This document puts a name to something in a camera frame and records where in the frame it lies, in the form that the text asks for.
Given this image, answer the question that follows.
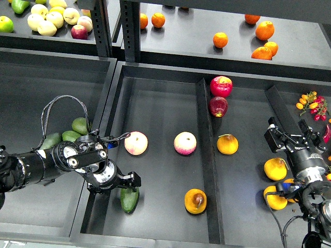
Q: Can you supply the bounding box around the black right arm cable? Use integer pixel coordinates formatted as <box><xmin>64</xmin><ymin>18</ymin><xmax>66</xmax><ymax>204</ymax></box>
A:
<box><xmin>265</xmin><ymin>191</ymin><xmax>311</xmax><ymax>248</ymax></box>

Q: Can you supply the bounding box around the orange shelf centre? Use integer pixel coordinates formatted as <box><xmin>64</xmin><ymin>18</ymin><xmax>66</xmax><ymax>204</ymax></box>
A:
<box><xmin>213</xmin><ymin>32</ymin><xmax>228</xmax><ymax>49</ymax></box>

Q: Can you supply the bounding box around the black shelf post left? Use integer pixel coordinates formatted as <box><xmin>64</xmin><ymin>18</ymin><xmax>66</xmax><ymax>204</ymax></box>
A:
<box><xmin>77</xmin><ymin>0</ymin><xmax>113</xmax><ymax>57</ymax></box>

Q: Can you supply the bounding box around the pink peach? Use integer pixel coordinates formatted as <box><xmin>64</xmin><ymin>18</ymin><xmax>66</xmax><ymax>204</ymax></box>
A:
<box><xmin>125</xmin><ymin>131</ymin><xmax>148</xmax><ymax>156</ymax></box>
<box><xmin>174</xmin><ymin>132</ymin><xmax>197</xmax><ymax>155</ymax></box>

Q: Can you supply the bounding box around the orange front right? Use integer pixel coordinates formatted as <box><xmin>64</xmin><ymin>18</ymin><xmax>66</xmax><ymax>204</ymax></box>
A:
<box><xmin>251</xmin><ymin>46</ymin><xmax>273</xmax><ymax>60</ymax></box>

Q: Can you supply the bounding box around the dark green avocado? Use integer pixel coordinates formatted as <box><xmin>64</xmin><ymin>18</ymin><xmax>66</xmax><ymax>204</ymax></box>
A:
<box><xmin>120</xmin><ymin>188</ymin><xmax>140</xmax><ymax>213</ymax></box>

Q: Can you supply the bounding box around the bright red apple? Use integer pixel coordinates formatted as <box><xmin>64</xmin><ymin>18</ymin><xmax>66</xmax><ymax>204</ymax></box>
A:
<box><xmin>210</xmin><ymin>76</ymin><xmax>233</xmax><ymax>98</ymax></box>

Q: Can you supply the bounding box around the orange right small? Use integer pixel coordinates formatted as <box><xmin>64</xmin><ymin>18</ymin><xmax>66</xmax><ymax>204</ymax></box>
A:
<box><xmin>264</xmin><ymin>41</ymin><xmax>279</xmax><ymax>56</ymax></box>

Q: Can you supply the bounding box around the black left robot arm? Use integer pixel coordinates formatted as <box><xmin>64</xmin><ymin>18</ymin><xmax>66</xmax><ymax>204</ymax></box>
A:
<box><xmin>1</xmin><ymin>133</ymin><xmax>141</xmax><ymax>204</ymax></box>

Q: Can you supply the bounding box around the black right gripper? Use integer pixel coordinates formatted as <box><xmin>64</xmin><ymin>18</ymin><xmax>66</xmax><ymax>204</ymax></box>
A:
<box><xmin>264</xmin><ymin>116</ymin><xmax>327</xmax><ymax>180</ymax></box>

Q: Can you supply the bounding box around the pink peach left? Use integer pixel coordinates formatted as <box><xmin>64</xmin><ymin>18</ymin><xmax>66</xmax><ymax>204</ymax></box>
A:
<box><xmin>125</xmin><ymin>131</ymin><xmax>148</xmax><ymax>156</ymax></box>

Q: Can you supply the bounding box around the yellow pear lower right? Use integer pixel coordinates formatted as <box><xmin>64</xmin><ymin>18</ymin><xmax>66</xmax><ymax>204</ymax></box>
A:
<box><xmin>263</xmin><ymin>185</ymin><xmax>288</xmax><ymax>210</ymax></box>

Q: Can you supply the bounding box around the pale yellow pear centre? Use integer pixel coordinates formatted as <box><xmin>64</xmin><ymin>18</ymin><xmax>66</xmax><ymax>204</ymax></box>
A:
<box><xmin>46</xmin><ymin>11</ymin><xmax>64</xmax><ymax>29</ymax></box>

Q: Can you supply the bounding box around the yellow pear upper right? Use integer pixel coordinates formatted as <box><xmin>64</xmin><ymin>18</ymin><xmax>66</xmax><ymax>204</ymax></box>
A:
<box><xmin>264</xmin><ymin>158</ymin><xmax>287</xmax><ymax>181</ymax></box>

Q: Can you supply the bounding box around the green avocado hidden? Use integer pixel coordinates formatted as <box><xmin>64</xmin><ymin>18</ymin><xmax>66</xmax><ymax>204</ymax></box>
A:
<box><xmin>39</xmin><ymin>132</ymin><xmax>62</xmax><ymax>150</ymax></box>

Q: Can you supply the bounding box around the black divider right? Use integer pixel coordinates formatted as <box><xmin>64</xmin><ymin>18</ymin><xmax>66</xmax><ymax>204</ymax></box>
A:
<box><xmin>264</xmin><ymin>85</ymin><xmax>331</xmax><ymax>207</ymax></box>

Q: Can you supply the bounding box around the pale yellow pear left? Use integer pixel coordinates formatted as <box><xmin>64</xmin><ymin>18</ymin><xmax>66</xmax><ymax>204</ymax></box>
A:
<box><xmin>27</xmin><ymin>13</ymin><xmax>44</xmax><ymax>32</ymax></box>

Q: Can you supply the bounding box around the red chili pepper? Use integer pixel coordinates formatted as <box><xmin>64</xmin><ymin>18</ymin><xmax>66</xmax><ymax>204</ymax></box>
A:
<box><xmin>323</xmin><ymin>124</ymin><xmax>331</xmax><ymax>144</ymax></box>

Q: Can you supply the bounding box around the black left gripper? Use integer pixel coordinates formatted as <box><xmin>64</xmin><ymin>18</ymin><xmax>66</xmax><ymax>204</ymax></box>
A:
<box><xmin>87</xmin><ymin>159</ymin><xmax>141</xmax><ymax>194</ymax></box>

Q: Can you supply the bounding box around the black centre tray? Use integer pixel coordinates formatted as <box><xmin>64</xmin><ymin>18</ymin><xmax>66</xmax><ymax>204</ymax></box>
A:
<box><xmin>70</xmin><ymin>62</ymin><xmax>330</xmax><ymax>247</ymax></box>

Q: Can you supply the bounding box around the black tray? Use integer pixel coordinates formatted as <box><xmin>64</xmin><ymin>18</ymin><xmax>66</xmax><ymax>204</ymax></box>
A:
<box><xmin>1</xmin><ymin>48</ymin><xmax>116</xmax><ymax>240</ymax></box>
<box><xmin>70</xmin><ymin>62</ymin><xmax>330</xmax><ymax>247</ymax></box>

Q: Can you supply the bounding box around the cherry tomato bunch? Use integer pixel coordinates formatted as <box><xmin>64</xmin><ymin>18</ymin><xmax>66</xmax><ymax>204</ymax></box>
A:
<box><xmin>296</xmin><ymin>91</ymin><xmax>329</xmax><ymax>121</ymax></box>

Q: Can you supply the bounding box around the black shelf post right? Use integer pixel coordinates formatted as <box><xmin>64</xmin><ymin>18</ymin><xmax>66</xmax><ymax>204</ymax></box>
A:
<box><xmin>120</xmin><ymin>1</ymin><xmax>141</xmax><ymax>63</ymax></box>

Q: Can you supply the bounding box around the pale yellow pear front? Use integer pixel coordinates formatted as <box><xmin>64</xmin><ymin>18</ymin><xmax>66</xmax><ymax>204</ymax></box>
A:
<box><xmin>37</xmin><ymin>20</ymin><xmax>57</xmax><ymax>37</ymax></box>

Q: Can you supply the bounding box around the green avocado middle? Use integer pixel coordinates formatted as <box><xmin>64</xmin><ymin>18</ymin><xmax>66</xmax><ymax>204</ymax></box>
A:
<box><xmin>62</xmin><ymin>130</ymin><xmax>82</xmax><ymax>142</ymax></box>

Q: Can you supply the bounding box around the green avocado top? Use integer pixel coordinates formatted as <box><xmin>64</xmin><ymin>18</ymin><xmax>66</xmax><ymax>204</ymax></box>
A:
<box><xmin>71</xmin><ymin>117</ymin><xmax>92</xmax><ymax>135</ymax></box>

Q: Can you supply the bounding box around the yellow pear far right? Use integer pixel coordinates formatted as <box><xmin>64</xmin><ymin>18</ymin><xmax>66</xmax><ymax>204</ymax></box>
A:
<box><xmin>283</xmin><ymin>178</ymin><xmax>303</xmax><ymax>203</ymax></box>

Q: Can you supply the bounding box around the orange cut by post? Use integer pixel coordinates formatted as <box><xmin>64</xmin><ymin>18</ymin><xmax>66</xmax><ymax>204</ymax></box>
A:
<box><xmin>140</xmin><ymin>13</ymin><xmax>148</xmax><ymax>29</ymax></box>

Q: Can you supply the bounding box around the pale peach on shelf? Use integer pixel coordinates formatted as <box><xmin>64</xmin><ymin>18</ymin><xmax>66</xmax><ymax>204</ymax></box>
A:
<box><xmin>77</xmin><ymin>15</ymin><xmax>93</xmax><ymax>33</ymax></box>

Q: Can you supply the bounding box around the small orange top shelf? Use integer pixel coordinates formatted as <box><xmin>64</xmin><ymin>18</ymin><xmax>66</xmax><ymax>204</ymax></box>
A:
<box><xmin>152</xmin><ymin>12</ymin><xmax>166</xmax><ymax>28</ymax></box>

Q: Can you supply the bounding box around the pink peach right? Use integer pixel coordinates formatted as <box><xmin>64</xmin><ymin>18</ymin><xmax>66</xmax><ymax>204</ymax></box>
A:
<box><xmin>174</xmin><ymin>132</ymin><xmax>197</xmax><ymax>155</ymax></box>

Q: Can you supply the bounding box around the large orange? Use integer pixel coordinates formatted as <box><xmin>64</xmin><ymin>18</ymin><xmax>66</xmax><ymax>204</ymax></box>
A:
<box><xmin>255</xmin><ymin>21</ymin><xmax>275</xmax><ymax>41</ymax></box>

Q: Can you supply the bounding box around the orange top right edge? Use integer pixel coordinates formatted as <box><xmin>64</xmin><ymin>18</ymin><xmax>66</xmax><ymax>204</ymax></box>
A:
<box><xmin>244</xmin><ymin>14</ymin><xmax>261</xmax><ymax>25</ymax></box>

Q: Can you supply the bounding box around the black shelf post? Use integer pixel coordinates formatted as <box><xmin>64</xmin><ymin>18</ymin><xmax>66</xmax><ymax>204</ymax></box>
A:
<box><xmin>120</xmin><ymin>1</ymin><xmax>141</xmax><ymax>63</ymax></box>
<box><xmin>77</xmin><ymin>0</ymin><xmax>113</xmax><ymax>57</ymax></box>

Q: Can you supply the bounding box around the dark red apple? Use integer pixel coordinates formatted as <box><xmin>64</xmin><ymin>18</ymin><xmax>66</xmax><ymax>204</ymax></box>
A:
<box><xmin>208</xmin><ymin>96</ymin><xmax>228</xmax><ymax>118</ymax></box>

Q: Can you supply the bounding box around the black left tray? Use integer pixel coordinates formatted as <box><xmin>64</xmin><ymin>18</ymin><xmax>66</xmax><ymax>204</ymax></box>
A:
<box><xmin>1</xmin><ymin>48</ymin><xmax>116</xmax><ymax>240</ymax></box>

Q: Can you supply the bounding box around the red apple on shelf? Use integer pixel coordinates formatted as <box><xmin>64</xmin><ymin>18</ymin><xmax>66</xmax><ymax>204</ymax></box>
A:
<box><xmin>71</xmin><ymin>24</ymin><xmax>88</xmax><ymax>40</ymax></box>

